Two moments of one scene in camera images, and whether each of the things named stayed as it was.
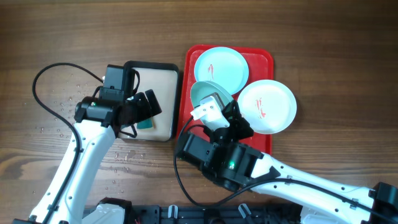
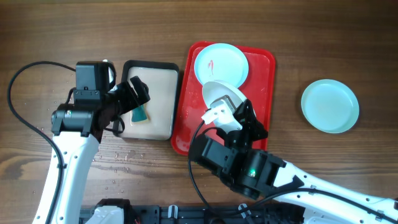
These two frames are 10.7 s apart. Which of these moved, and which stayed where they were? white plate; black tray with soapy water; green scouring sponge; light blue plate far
Moved: white plate; green scouring sponge
Stayed: light blue plate far; black tray with soapy water
